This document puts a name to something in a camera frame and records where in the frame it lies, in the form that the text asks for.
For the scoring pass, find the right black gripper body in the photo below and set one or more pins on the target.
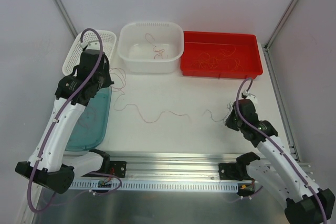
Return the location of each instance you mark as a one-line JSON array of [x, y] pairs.
[[230, 120]]

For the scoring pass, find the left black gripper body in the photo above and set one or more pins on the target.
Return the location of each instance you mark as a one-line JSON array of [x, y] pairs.
[[105, 77]]

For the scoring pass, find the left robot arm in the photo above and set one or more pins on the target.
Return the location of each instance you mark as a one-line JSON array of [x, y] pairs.
[[45, 166]]

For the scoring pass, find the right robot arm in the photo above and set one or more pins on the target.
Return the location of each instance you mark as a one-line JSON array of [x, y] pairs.
[[302, 199]]

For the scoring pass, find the white perforated plastic basket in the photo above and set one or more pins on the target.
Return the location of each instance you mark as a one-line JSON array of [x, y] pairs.
[[73, 57]]

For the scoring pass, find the teal translucent plastic bin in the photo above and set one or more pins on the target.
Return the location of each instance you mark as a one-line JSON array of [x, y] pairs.
[[90, 128]]

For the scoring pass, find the white plastic tub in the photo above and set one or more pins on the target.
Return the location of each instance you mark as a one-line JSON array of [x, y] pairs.
[[151, 47]]

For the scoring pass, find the red plastic tray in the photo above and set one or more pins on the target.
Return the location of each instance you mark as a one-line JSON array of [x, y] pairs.
[[220, 55]]

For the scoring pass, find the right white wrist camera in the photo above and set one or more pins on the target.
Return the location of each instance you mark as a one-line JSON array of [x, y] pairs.
[[249, 96]]

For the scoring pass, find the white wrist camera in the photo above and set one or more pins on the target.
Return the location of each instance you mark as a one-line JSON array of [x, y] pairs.
[[249, 96], [86, 44]]

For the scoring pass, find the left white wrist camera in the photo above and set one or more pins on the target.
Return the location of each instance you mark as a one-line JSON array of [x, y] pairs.
[[86, 44]]

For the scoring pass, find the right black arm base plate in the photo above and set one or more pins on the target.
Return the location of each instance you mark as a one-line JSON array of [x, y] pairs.
[[229, 171]]

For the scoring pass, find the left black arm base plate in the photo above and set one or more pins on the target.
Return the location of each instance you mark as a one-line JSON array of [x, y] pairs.
[[118, 168]]

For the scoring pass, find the aluminium mounting rail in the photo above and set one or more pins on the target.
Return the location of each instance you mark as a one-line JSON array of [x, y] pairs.
[[172, 166]]

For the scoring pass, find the white slotted cable duct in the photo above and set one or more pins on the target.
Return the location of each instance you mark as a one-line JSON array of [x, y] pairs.
[[138, 185]]

